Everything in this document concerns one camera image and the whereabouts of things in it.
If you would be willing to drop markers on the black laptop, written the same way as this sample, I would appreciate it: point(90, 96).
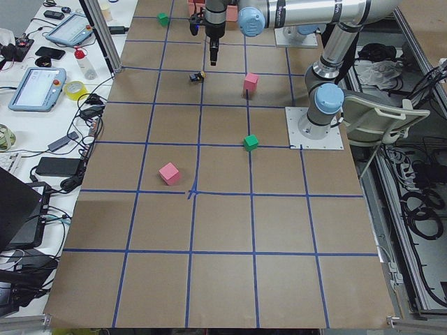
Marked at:
point(23, 207)

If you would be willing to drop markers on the pink plastic bin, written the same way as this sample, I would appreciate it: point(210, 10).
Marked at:
point(196, 6)

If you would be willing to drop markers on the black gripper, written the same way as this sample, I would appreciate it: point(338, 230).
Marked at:
point(214, 24)

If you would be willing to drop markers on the teach pendant near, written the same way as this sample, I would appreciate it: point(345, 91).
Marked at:
point(39, 90)

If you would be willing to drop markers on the teach pendant far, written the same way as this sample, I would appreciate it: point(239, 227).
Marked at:
point(71, 31)

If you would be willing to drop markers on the green cube near arm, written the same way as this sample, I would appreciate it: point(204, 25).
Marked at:
point(250, 142)

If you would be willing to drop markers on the pink cube centre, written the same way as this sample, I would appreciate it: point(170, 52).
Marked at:
point(250, 82)

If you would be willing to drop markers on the black power adapter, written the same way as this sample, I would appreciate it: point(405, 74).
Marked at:
point(57, 167)

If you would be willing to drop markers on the aluminium frame post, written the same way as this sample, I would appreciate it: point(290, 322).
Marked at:
point(92, 11)

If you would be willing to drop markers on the clear squeeze bottle red cap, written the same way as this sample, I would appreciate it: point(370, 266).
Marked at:
point(84, 64)

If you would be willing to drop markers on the green cube near bin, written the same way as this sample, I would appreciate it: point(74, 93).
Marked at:
point(163, 19)

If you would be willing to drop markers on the teach pendant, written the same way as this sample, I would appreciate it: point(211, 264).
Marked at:
point(71, 31)
point(39, 90)

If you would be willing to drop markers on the yellow tape roll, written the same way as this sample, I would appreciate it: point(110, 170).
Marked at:
point(75, 90)

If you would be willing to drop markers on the pink cube far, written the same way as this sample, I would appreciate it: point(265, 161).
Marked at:
point(170, 174)

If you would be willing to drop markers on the pink cube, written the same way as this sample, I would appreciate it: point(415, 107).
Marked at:
point(250, 82)
point(170, 174)

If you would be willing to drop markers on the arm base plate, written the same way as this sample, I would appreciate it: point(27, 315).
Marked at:
point(302, 134)
point(303, 36)

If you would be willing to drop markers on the grey office chair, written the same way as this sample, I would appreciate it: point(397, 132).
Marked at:
point(369, 121)

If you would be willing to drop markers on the yellow push button switch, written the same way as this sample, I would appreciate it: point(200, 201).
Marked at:
point(197, 77)

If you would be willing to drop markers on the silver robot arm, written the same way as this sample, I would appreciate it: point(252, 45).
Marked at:
point(347, 18)

